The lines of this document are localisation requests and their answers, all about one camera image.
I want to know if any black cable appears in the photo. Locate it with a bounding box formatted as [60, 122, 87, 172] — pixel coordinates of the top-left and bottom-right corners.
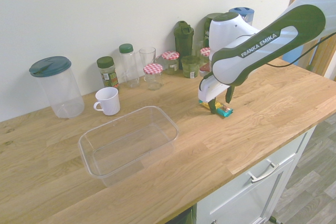
[266, 32, 336, 67]

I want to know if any white plastic mug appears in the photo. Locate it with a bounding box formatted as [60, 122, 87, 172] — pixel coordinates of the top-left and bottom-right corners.
[93, 87, 121, 116]

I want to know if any silver cabinet handle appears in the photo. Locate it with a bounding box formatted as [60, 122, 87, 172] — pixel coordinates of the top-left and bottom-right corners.
[248, 162, 279, 184]

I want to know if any clear canister with teal lid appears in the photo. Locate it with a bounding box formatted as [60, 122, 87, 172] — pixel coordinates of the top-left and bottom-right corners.
[28, 56, 85, 119]

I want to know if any dark green tall canister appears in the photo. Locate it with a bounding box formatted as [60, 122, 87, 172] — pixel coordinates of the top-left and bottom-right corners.
[203, 13, 224, 48]

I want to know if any clear drinking glass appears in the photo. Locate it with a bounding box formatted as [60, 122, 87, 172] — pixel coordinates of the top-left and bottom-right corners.
[139, 47, 156, 72]

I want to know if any tall clear bottle green lid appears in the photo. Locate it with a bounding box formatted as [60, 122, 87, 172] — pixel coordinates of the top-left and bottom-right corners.
[118, 44, 140, 89]

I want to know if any white cabinet front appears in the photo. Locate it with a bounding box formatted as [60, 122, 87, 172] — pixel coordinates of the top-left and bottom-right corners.
[196, 126, 317, 224]

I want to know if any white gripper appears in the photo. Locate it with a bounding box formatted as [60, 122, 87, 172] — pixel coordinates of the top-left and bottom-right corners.
[198, 75, 235, 116]

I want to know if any spice jar with green lid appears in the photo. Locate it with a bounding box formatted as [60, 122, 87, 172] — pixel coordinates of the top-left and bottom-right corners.
[96, 56, 121, 90]

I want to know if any empty jar red checkered lid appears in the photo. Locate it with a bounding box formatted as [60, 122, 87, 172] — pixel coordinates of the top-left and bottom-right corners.
[143, 63, 164, 91]

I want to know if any clear jug with blue lid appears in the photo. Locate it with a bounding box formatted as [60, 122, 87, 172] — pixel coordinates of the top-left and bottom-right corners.
[228, 7, 255, 27]

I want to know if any clear rectangular plastic container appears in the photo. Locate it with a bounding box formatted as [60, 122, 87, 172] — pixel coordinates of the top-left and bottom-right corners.
[78, 105, 180, 187]

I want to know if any teal and yellow protein bar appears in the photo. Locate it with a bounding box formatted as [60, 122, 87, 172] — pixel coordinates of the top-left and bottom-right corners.
[198, 99, 234, 119]

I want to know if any small green glass jar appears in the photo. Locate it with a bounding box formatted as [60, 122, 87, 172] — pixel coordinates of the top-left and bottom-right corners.
[181, 55, 200, 78]

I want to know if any filled jar red checkered lid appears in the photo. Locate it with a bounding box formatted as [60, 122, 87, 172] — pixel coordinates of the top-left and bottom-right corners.
[161, 51, 180, 75]

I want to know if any dark green shaker bottle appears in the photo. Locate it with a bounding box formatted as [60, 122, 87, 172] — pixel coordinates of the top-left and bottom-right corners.
[173, 20, 195, 57]

